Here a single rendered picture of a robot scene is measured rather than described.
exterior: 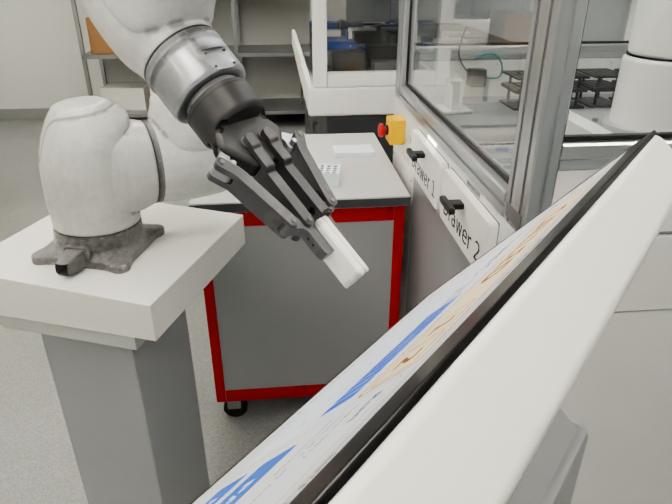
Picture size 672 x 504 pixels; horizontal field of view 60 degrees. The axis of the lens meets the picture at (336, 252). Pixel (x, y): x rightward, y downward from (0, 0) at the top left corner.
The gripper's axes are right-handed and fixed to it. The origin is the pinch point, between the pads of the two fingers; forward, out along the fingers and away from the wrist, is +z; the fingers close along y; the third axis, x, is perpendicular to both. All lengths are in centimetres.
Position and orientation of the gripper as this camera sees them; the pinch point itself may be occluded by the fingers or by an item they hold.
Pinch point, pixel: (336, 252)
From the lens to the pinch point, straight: 58.3
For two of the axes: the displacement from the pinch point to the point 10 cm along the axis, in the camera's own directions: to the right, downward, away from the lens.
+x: -5.1, 5.0, 7.0
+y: 6.0, -3.8, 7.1
